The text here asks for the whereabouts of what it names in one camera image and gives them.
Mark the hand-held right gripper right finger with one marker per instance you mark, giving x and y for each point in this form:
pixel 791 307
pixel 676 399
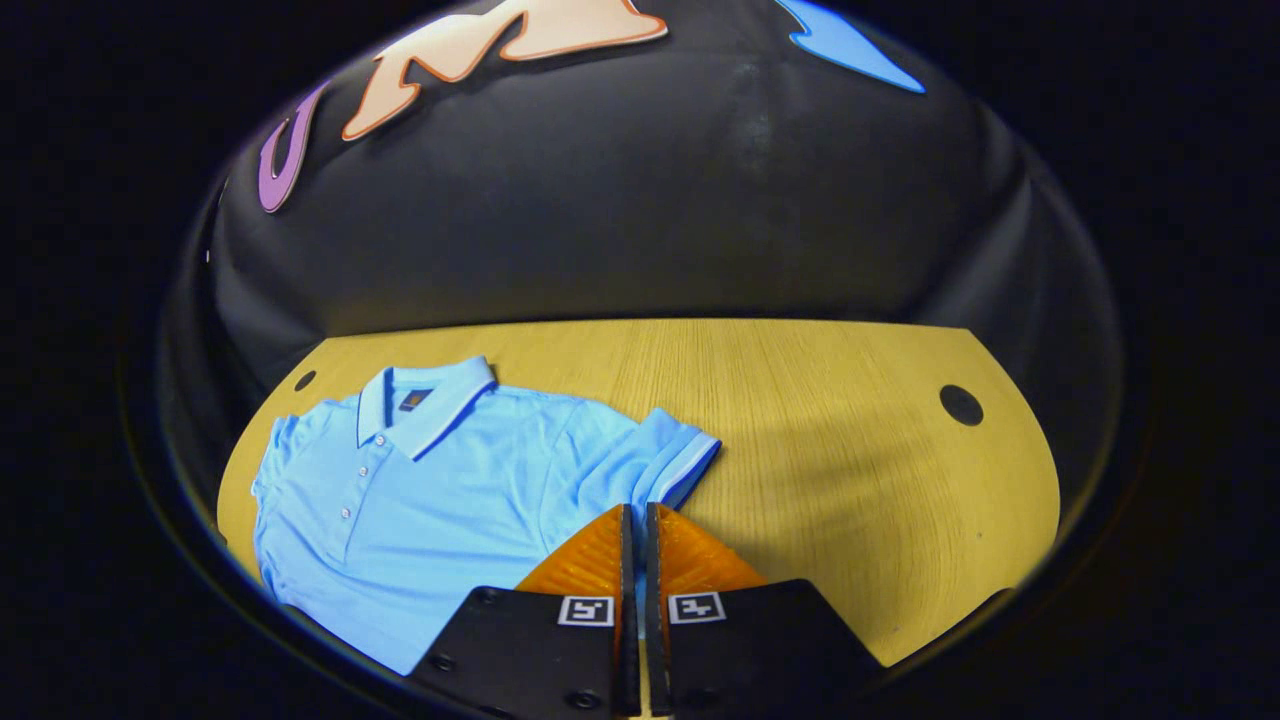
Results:
pixel 760 650

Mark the light blue T-shirt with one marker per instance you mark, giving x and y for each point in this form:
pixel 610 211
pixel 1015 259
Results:
pixel 450 500

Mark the black backdrop cloth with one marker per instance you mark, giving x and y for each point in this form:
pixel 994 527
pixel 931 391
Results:
pixel 650 200

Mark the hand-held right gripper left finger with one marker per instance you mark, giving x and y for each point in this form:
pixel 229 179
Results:
pixel 530 650

